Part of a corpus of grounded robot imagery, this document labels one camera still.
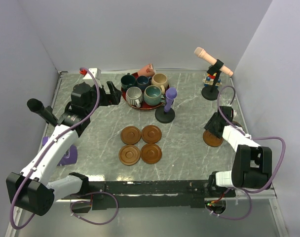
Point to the pink floral cup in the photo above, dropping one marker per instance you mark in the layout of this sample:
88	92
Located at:
148	71

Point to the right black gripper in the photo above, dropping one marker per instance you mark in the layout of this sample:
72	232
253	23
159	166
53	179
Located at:
209	125

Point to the purple toy microphone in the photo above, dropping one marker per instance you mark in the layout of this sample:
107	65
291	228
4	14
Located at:
170	95

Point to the dark blue small cup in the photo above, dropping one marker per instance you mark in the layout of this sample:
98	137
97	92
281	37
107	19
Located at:
143	82

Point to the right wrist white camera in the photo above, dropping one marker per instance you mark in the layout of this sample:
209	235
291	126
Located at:
234	113

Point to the colourful toy car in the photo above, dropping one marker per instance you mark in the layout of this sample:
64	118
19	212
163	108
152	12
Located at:
208	81

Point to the black stand of pink microphone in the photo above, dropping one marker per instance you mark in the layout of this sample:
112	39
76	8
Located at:
210	92

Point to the beige ceramic mug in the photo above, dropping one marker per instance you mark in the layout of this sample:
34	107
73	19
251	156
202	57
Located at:
160	80

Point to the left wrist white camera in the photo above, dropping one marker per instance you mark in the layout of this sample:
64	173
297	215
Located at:
94	71

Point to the purple box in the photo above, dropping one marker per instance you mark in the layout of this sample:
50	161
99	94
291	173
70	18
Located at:
69	156

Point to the wooden coaster one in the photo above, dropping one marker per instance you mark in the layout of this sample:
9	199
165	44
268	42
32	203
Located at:
130	135

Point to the wooden coaster five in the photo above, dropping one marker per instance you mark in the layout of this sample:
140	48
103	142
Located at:
237	125

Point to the black stand of purple microphone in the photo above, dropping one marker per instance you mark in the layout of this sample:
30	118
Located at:
165	113

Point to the black microphone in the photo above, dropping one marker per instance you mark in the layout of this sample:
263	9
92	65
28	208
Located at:
46	113

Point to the wrist white camera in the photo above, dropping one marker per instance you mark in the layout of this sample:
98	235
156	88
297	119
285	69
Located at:
234	113
94	71

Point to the red round tray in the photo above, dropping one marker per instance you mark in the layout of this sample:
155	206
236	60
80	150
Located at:
142	92

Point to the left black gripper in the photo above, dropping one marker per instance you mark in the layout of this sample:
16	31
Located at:
114	98

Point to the wooden coaster six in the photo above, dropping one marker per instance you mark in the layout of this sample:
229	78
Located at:
151	153

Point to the grey striped mug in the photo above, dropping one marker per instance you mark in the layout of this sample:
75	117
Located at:
134	96

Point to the pink toy microphone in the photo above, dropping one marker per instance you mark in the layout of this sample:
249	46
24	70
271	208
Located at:
201	53

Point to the dark green mug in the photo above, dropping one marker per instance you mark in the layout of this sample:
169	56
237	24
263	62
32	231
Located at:
127	81

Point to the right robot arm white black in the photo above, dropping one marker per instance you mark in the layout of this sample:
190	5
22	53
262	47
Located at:
252	166

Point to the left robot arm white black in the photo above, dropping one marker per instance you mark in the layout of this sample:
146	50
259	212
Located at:
31	189

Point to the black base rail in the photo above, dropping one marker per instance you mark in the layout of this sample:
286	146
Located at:
140	194

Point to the teal glazed mug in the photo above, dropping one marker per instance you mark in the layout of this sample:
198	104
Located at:
153	96

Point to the wooden coaster two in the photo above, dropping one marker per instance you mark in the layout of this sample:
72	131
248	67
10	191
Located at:
129	155

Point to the wooden coaster three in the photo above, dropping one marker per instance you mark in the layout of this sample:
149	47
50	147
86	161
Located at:
151	134

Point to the aluminium rail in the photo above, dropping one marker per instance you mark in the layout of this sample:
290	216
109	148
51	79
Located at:
268	194

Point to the wooden coaster four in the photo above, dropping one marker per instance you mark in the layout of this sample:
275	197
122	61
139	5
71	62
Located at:
211	140

